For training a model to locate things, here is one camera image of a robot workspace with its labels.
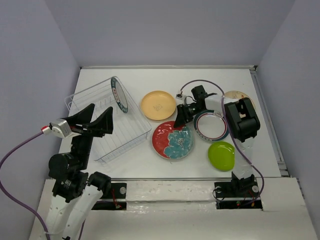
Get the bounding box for red teal flower plate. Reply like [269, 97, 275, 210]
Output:
[151, 121, 194, 160]

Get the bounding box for yellow plate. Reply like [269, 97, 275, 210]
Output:
[140, 90, 176, 121]

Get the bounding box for green rim lettered plate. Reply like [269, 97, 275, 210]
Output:
[110, 76, 129, 114]

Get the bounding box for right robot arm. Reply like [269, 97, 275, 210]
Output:
[174, 85, 265, 201]

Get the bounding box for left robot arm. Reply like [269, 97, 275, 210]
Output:
[42, 103, 114, 240]

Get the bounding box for green red striped plate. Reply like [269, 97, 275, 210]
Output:
[193, 110, 229, 142]

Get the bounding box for beige patterned plate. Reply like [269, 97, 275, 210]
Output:
[224, 90, 256, 109]

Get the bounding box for lime green plate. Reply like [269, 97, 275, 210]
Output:
[207, 141, 235, 172]

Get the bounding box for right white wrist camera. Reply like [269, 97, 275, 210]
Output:
[175, 91, 188, 105]

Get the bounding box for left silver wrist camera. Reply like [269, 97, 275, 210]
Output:
[49, 118, 73, 139]

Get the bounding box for clear wire dish rack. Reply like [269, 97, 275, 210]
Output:
[64, 76, 153, 169]

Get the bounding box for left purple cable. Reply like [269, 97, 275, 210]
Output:
[0, 126, 52, 240]

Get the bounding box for purple cable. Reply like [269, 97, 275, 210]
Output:
[177, 79, 266, 201]
[0, 126, 52, 240]

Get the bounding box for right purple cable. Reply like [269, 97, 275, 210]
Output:
[177, 79, 266, 201]

